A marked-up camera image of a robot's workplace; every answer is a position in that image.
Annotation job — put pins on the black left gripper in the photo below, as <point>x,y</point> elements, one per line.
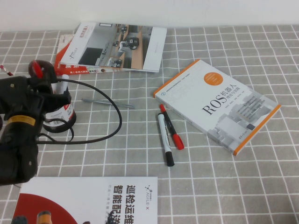
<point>21,105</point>

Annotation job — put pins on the red gel pen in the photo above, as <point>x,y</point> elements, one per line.
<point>37,68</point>

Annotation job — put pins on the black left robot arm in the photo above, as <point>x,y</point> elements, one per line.
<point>18,154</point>

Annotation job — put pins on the white marker in holder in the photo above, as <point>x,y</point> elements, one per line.
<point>65,82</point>
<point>56,88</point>

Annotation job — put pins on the black mesh pen holder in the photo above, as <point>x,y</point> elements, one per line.
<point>60,114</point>

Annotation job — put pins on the grey pen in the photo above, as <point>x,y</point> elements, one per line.
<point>107,103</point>

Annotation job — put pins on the red book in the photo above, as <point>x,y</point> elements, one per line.
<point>64,60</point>

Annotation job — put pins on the red pencil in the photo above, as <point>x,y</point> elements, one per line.
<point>5,70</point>

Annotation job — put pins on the white brochure with robot photo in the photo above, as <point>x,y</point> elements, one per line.
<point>112,46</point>

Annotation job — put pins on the white brochure with red circle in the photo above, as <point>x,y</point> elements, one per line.
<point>93,200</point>

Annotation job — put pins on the white marker with black cap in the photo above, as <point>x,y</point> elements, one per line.
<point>164,137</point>

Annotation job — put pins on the black marker with red caps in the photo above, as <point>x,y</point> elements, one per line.
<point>172,130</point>

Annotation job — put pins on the white orange ROS book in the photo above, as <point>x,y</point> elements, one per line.
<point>210,102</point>

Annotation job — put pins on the grey checked tablecloth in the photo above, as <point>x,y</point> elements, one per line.
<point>210,186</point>

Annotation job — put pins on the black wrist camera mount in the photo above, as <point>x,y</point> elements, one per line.
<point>14,84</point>

